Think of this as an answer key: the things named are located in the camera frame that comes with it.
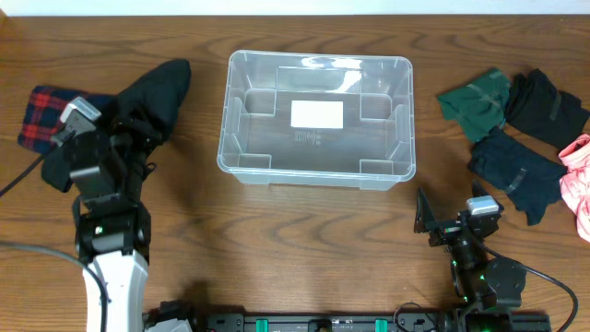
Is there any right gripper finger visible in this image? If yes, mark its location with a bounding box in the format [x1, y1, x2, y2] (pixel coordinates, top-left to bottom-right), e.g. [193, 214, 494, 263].
[471, 179, 490, 197]
[414, 188, 436, 233]

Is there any black garment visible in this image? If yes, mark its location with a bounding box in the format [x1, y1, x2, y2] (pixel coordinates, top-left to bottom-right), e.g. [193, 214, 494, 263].
[504, 68, 589, 149]
[41, 59, 192, 192]

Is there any dark green garment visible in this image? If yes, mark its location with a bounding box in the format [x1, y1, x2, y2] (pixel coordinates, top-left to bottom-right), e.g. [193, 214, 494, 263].
[437, 67, 511, 143]

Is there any red navy plaid garment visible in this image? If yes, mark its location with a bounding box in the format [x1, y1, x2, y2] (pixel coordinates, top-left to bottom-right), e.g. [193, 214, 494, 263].
[18, 85, 114, 155]

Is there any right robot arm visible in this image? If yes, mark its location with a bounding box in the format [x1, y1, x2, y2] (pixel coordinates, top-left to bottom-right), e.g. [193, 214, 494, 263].
[414, 182, 525, 331]

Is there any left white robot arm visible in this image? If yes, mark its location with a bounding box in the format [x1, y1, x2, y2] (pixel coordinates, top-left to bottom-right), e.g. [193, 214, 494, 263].
[65, 117, 161, 331]

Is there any dark navy folded garment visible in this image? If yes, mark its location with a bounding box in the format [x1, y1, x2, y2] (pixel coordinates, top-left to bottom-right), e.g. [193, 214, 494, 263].
[467, 127, 567, 226]

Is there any pink garment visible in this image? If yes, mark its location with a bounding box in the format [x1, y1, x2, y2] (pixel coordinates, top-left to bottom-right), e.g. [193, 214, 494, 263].
[558, 134, 590, 242]

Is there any clear plastic storage bin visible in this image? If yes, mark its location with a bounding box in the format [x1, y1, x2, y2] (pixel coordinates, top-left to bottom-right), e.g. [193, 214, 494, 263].
[217, 50, 417, 191]

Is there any white label in bin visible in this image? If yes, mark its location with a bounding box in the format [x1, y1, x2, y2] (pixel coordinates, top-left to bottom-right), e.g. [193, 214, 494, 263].
[290, 101, 344, 129]

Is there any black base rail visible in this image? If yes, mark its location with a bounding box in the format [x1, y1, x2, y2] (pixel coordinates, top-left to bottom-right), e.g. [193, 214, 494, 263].
[142, 301, 552, 332]

